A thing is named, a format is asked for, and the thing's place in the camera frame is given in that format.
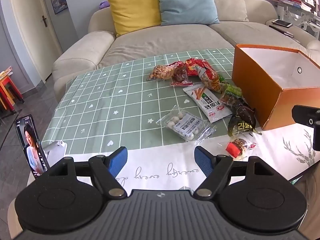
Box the beige fabric sofa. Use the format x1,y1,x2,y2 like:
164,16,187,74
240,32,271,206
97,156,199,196
53,0,319,101

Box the white gluten snack packet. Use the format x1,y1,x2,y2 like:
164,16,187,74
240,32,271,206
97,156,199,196
183,84,232,123

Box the red spicy strips bag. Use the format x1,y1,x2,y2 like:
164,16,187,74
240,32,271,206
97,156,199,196
196,66,227,93

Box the beige cushion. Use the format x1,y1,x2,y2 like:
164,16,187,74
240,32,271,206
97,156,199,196
214,0,249,22

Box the dark black yellow snack bag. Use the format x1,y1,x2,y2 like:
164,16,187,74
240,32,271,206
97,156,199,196
228,98,262,137

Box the small red label pastry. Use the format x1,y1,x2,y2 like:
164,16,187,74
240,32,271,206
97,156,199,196
218,138,258,160

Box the white phone stand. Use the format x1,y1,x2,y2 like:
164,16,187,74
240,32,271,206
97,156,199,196
44,140,67,167

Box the red dried dates pack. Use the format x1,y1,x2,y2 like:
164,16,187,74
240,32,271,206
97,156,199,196
171,67,193,87

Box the dark remote on sofa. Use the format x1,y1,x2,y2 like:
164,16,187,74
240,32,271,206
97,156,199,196
269,25,293,38

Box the white door with handle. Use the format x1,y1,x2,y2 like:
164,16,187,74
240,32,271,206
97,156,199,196
10,0,62,82

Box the peanut snack clear bag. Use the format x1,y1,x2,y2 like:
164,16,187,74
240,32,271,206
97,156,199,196
147,61,184,81

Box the clear pack white balls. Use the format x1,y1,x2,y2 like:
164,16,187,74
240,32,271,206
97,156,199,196
156,105,216,145

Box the green checked tablecloth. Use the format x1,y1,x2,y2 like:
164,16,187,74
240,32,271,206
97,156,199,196
42,48,234,154

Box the orange cardboard box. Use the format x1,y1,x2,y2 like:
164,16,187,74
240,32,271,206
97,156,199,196
232,44,319,130

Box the yellow cushion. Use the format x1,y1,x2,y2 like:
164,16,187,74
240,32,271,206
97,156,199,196
107,0,161,36

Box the light blue cushion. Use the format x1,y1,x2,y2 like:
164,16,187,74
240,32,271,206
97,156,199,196
159,0,219,26

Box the red cartoon snack bag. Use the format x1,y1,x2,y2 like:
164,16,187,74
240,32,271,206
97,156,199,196
184,58,212,76

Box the white cluttered shelf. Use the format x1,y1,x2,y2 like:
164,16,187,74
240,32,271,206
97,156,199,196
269,0,319,39

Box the green label nut bag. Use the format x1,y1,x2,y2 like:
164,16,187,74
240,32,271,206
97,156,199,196
220,83,242,106

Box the smartphone on stand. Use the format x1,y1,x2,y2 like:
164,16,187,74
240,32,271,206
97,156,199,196
15,114,49,179

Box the red orange stacked stools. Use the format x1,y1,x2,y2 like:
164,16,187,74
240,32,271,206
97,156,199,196
1,66,24,114

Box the phone on sofa arm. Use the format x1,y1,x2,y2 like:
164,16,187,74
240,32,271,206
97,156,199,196
272,19,293,28

